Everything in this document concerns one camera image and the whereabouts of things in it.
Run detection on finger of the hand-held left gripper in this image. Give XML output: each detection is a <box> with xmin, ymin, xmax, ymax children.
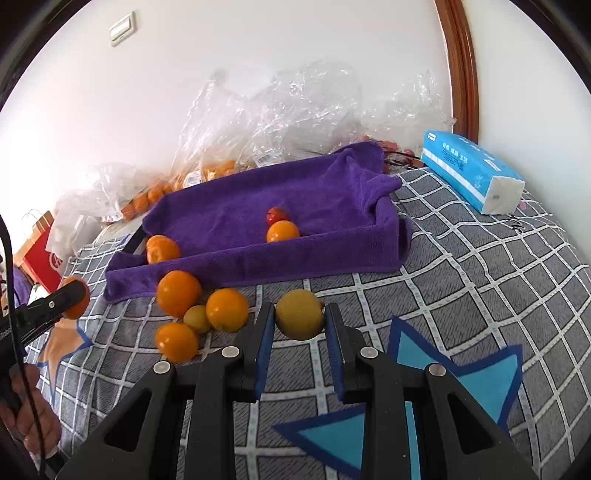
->
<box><xmin>9</xmin><ymin>280</ymin><xmax>90</xmax><ymax>335</ymax></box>

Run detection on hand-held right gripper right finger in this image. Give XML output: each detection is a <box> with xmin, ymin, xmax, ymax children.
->
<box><xmin>323</xmin><ymin>302</ymin><xmax>539</xmax><ymax>480</ymax></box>

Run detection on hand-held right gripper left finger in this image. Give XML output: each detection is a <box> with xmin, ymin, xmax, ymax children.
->
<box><xmin>55</xmin><ymin>302</ymin><xmax>278</xmax><ymax>480</ymax></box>

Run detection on small yellow-green fruit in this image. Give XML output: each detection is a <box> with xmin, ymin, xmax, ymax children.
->
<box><xmin>183</xmin><ymin>305</ymin><xmax>212</xmax><ymax>334</ymax></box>
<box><xmin>275</xmin><ymin>290</ymin><xmax>325</xmax><ymax>342</ymax></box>

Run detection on small orange tangerine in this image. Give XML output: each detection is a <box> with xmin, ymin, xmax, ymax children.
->
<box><xmin>266</xmin><ymin>220</ymin><xmax>301</xmax><ymax>244</ymax></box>

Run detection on purple towel-lined tray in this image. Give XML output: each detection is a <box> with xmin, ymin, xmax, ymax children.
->
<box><xmin>104</xmin><ymin>141</ymin><xmax>414</xmax><ymax>303</ymax></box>

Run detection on bagged small red fruits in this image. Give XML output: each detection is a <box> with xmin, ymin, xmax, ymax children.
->
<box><xmin>362</xmin><ymin>135</ymin><xmax>423</xmax><ymax>168</ymax></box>

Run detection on person's left hand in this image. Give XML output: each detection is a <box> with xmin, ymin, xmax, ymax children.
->
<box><xmin>0</xmin><ymin>362</ymin><xmax>62</xmax><ymax>457</ymax></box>

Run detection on red paper bag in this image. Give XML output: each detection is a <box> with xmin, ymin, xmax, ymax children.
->
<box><xmin>14</xmin><ymin>210</ymin><xmax>65</xmax><ymax>294</ymax></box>

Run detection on clear plastic bag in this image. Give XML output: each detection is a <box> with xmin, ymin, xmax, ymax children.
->
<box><xmin>332</xmin><ymin>69</ymin><xmax>458</xmax><ymax>160</ymax></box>
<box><xmin>173</xmin><ymin>60</ymin><xmax>365</xmax><ymax>190</ymax></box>
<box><xmin>88</xmin><ymin>161</ymin><xmax>176</xmax><ymax>222</ymax></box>

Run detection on pile of bagged oranges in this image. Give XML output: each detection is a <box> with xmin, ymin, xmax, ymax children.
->
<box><xmin>120</xmin><ymin>180</ymin><xmax>174</xmax><ymax>220</ymax></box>
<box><xmin>185</xmin><ymin>159</ymin><xmax>241</xmax><ymax>188</ymax></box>

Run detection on grey checked blanket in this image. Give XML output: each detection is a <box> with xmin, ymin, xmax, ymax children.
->
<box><xmin>23</xmin><ymin>166</ymin><xmax>591</xmax><ymax>480</ymax></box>

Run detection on blue tissue pack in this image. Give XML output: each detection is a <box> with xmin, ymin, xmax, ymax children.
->
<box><xmin>420</xmin><ymin>130</ymin><xmax>526</xmax><ymax>215</ymax></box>

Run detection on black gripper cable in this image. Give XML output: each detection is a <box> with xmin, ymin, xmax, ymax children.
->
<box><xmin>0</xmin><ymin>215</ymin><xmax>49</xmax><ymax>478</ymax></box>

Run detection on thin black cable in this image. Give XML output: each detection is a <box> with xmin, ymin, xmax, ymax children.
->
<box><xmin>383</xmin><ymin>154</ymin><xmax>416</xmax><ymax>174</ymax></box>

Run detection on white light switch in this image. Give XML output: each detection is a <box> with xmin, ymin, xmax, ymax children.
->
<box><xmin>108</xmin><ymin>11</ymin><xmax>138</xmax><ymax>47</ymax></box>

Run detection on brown wooden door frame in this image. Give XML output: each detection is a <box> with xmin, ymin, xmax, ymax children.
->
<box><xmin>434</xmin><ymin>0</ymin><xmax>481</xmax><ymax>141</ymax></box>

